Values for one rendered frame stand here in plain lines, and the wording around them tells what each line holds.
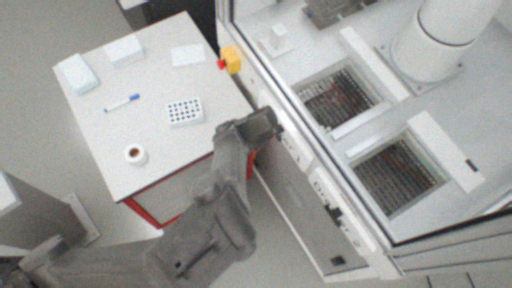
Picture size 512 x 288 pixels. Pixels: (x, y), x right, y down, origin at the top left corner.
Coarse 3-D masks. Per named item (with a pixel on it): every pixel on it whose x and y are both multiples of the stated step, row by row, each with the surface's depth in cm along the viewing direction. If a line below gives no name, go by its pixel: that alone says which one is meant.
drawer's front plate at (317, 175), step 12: (312, 180) 113; (324, 180) 105; (324, 192) 108; (336, 192) 104; (336, 204) 104; (348, 216) 101; (348, 228) 105; (360, 228) 100; (360, 240) 101; (360, 252) 106; (372, 252) 98
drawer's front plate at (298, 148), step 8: (264, 96) 115; (264, 104) 118; (272, 104) 114; (280, 112) 113; (280, 120) 112; (288, 128) 111; (288, 136) 113; (296, 136) 110; (288, 144) 117; (296, 144) 110; (296, 152) 113; (304, 152) 108; (296, 160) 117; (304, 160) 110; (312, 160) 108; (304, 168) 114
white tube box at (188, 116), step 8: (168, 104) 127; (176, 104) 127; (184, 104) 129; (200, 104) 128; (168, 112) 126; (176, 112) 126; (184, 112) 126; (192, 112) 128; (200, 112) 126; (168, 120) 125; (176, 120) 125; (184, 120) 125; (192, 120) 126; (200, 120) 128
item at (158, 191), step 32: (160, 32) 144; (192, 32) 145; (96, 64) 137; (128, 64) 137; (160, 64) 138; (96, 96) 131; (128, 96) 132; (160, 96) 133; (192, 96) 133; (224, 96) 134; (96, 128) 126; (128, 128) 127; (160, 128) 127; (192, 128) 128; (96, 160) 122; (160, 160) 123; (192, 160) 123; (128, 192) 118; (160, 192) 137; (160, 224) 175
